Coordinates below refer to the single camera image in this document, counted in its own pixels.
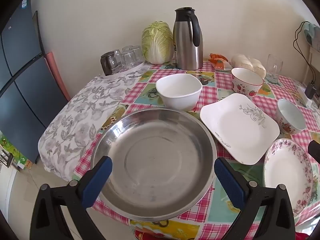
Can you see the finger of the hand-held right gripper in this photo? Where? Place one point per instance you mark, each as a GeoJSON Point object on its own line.
{"type": "Point", "coordinates": [314, 151]}

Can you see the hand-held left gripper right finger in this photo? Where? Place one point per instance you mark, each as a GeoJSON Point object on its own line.
{"type": "Point", "coordinates": [230, 182]}

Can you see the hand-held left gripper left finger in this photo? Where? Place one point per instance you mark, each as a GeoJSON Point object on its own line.
{"type": "Point", "coordinates": [97, 182]}

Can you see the round pink floral plate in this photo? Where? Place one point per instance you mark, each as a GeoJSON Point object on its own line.
{"type": "Point", "coordinates": [285, 170]}

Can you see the small strawberry print bowl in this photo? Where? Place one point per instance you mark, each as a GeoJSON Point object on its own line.
{"type": "Point", "coordinates": [290, 125]}

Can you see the square white vine-print plate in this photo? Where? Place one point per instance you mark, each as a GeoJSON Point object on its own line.
{"type": "Point", "coordinates": [237, 130]}

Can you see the large stainless steel plate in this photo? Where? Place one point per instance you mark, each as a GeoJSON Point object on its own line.
{"type": "Point", "coordinates": [155, 155]}

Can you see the large strawberry print bowl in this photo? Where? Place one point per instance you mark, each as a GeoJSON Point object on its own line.
{"type": "Point", "coordinates": [246, 87]}

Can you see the plain white bowl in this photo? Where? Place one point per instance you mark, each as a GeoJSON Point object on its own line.
{"type": "Point", "coordinates": [178, 92]}

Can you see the white power strip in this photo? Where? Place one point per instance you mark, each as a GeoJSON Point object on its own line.
{"type": "Point", "coordinates": [308, 102]}

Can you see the black charger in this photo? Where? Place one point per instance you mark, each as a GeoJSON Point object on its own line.
{"type": "Point", "coordinates": [310, 90]}

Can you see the pink checked tablecloth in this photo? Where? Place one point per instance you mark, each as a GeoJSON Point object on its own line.
{"type": "Point", "coordinates": [207, 98]}

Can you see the green printed carton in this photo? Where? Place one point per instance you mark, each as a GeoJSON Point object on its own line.
{"type": "Point", "coordinates": [15, 155]}

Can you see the clear glass mug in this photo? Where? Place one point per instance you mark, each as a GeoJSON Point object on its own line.
{"type": "Point", "coordinates": [273, 67]}

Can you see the bag of steamed buns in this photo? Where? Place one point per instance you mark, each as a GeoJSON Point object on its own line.
{"type": "Point", "coordinates": [250, 63]}

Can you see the pink foam mat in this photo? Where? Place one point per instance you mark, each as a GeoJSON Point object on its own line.
{"type": "Point", "coordinates": [56, 75]}

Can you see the dark blue refrigerator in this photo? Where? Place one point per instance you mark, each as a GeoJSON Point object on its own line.
{"type": "Point", "coordinates": [25, 92]}

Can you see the orange and white snack packet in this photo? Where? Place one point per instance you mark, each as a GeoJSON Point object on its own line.
{"type": "Point", "coordinates": [221, 65]}

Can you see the teal cloth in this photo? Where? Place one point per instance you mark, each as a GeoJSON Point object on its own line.
{"type": "Point", "coordinates": [311, 33]}

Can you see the white serving tray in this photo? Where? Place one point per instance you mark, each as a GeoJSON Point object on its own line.
{"type": "Point", "coordinates": [136, 68]}

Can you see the clear glass tumbler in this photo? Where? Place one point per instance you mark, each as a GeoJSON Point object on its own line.
{"type": "Point", "coordinates": [129, 60]}
{"type": "Point", "coordinates": [127, 48]}
{"type": "Point", "coordinates": [138, 53]}

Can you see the stainless steel thermos jug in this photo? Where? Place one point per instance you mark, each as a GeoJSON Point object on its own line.
{"type": "Point", "coordinates": [185, 42]}

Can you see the napa cabbage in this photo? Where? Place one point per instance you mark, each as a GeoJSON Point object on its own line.
{"type": "Point", "coordinates": [156, 42]}

